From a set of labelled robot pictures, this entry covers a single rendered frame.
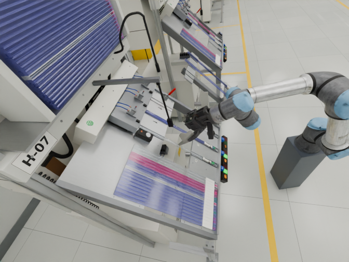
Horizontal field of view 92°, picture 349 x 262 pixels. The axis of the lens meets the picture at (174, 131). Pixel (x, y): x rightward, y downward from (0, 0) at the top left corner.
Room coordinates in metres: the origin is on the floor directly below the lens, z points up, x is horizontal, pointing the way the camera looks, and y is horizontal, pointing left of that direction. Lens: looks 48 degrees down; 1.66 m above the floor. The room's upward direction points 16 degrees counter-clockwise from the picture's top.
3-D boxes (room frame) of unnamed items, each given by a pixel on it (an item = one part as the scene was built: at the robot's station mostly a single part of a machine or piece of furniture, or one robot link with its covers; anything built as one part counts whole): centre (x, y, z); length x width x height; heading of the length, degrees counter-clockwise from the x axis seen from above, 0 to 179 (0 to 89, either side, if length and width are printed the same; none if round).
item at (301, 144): (0.54, -0.86, 0.60); 0.15 x 0.15 x 0.10
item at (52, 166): (0.46, 0.50, 1.02); 0.06 x 0.01 x 0.35; 157
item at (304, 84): (0.56, -0.52, 1.11); 0.49 x 0.11 x 0.12; 85
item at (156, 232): (0.70, 0.40, 0.31); 0.70 x 0.65 x 0.62; 157
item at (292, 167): (0.54, -0.86, 0.27); 0.18 x 0.18 x 0.55; 83
